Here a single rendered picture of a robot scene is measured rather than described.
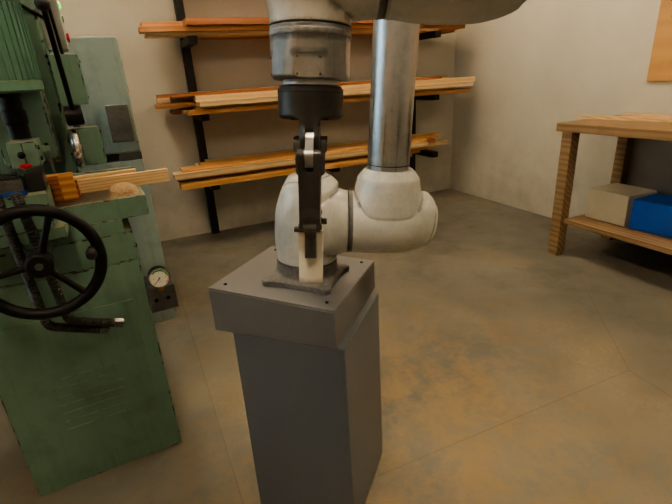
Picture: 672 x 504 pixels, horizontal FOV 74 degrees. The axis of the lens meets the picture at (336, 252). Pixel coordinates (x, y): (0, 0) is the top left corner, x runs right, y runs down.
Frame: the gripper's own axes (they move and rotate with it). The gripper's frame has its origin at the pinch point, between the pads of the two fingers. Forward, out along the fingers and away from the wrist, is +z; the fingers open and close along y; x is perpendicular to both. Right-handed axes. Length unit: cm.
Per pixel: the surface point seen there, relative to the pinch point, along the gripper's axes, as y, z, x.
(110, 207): -71, 10, -60
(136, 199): -74, 9, -54
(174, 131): -309, 3, -120
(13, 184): -54, 1, -74
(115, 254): -71, 24, -60
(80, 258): -67, 24, -68
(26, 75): -73, -24, -78
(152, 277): -69, 31, -50
